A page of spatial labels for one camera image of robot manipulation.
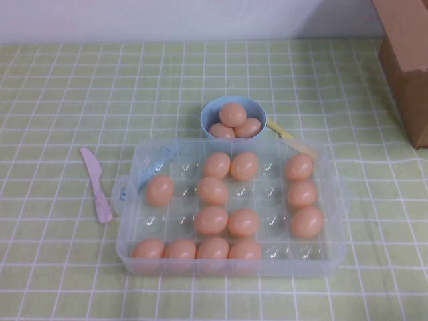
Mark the brown egg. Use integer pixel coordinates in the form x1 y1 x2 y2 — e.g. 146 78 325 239
195 236 230 262
227 208 261 238
219 102 247 128
130 238 166 265
286 180 318 209
197 176 229 206
163 239 197 263
290 206 324 239
284 152 315 181
202 152 231 179
146 175 175 207
193 205 229 235
209 122 236 140
229 152 260 182
233 117 262 138
228 239 263 263

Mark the clear plastic egg box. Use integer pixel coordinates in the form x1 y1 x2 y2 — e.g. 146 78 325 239
112 136 352 278

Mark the brown cardboard box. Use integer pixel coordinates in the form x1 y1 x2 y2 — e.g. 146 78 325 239
372 0 428 150

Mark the light blue bowl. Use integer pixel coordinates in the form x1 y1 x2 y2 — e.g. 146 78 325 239
200 96 268 143

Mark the yellow plastic knife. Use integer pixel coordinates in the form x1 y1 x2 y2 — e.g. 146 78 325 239
265 117 318 160

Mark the pink plastic knife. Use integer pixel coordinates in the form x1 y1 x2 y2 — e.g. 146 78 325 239
79 146 114 224

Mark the green checked tablecloth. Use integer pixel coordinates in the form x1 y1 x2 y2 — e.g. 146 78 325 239
0 38 428 321

